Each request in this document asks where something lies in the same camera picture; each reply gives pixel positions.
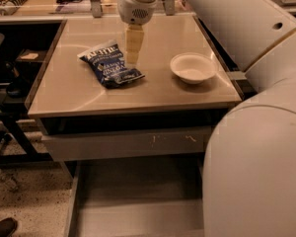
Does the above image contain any open middle drawer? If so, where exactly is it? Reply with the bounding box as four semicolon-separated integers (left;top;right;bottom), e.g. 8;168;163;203
64;154;205;237

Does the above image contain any plastic water bottle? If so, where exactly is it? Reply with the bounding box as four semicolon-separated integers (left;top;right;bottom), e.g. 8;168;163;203
0;169;19;192

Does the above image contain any black chair base left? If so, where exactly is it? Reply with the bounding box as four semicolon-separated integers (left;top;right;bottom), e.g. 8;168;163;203
0;113;52;166

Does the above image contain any white bowl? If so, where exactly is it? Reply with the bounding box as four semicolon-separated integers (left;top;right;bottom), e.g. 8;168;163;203
170;52;217;85

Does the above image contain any blue chip bag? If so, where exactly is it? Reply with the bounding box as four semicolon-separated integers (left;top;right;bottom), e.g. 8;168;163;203
78;39;144;89

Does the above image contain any grey drawer cabinet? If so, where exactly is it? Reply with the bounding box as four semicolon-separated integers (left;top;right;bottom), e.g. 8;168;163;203
24;14;245;237

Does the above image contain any closed top drawer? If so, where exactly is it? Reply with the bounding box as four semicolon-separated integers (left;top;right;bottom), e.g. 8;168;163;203
42;126;212;161

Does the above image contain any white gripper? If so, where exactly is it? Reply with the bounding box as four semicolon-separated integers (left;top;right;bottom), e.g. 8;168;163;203
117;0;157;65

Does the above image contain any black shoe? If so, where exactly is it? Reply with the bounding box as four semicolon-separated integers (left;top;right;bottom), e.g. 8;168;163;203
0;217;18;237

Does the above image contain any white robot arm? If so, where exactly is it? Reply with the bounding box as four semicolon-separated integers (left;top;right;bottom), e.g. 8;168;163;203
185;0;296;237

